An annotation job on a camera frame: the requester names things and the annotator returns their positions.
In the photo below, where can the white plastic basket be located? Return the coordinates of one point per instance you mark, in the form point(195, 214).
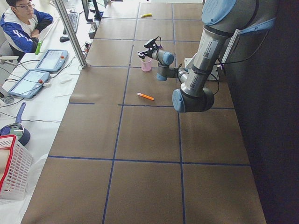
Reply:
point(15, 163)

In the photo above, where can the orange highlighter pen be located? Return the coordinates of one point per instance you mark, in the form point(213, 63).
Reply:
point(145, 96)

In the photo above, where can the aluminium frame post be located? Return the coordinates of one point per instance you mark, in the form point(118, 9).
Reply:
point(70, 32)

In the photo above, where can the blue teach pendant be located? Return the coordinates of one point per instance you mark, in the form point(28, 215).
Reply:
point(52, 60)
point(29, 84)

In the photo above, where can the black keyboard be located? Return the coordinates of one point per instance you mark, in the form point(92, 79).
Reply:
point(74, 19)

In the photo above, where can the near blue teach pendant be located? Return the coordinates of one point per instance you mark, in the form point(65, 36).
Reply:
point(29, 84)

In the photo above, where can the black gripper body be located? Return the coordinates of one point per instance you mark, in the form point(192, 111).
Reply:
point(148, 53)

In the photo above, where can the far blue teach pendant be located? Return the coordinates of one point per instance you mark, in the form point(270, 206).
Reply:
point(52, 60)

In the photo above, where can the seated person blue jacket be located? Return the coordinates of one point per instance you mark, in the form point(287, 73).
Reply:
point(22, 25)

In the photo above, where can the black computer mouse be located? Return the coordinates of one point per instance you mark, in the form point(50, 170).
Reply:
point(64, 39)

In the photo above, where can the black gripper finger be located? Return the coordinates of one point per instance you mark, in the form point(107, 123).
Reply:
point(142, 54)

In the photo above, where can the blue saucepan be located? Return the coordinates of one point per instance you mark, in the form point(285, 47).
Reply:
point(17, 129)

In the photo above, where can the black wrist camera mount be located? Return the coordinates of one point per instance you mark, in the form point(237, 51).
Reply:
point(150, 43)

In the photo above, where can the pink mesh pen holder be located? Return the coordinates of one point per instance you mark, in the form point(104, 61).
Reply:
point(146, 66)

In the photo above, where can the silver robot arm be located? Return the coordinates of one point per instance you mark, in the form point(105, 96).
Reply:
point(221, 18)

